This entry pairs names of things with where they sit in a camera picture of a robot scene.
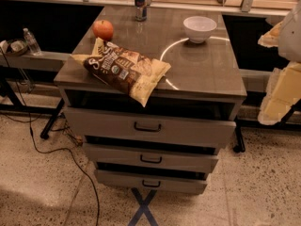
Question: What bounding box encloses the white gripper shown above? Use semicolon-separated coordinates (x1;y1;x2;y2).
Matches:
258;0;301;125

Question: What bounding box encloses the white ceramic bowl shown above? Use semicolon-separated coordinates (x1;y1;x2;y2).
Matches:
183;16;217;43

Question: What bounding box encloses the redbull can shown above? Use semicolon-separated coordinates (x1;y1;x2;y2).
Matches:
135;0;147;22

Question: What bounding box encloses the small bowl on shelf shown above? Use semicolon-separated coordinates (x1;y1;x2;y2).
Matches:
6;40;28;57

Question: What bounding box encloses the grey drawer cabinet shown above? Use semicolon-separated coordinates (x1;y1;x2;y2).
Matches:
55;6;246;194

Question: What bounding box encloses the brown yellow chips bag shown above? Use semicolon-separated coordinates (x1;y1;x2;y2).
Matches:
72;38;171;107

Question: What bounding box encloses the red apple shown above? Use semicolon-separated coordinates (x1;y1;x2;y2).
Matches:
92;20;114;40

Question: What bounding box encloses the blue tape cross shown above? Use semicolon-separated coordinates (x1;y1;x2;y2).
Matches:
128;188;159;226

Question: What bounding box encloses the grey side shelf left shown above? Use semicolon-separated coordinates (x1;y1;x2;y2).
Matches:
0;51;70;72

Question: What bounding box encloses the clear plastic water bottle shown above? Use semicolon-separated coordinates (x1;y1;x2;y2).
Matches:
24;28;41;56

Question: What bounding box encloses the middle drawer with handle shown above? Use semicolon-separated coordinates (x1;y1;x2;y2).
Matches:
83;143;218;173

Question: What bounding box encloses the drawer with handle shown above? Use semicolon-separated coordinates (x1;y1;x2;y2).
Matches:
95;169;207;194
64;107;236;146
83;143;218;173

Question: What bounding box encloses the bottom drawer with handle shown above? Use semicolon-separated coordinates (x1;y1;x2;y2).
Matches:
95;169;207;194

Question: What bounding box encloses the top drawer with handle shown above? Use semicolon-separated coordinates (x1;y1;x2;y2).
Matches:
64;107;236;146

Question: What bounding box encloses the black floor cable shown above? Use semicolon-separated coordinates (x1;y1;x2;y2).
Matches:
0;47;101;226

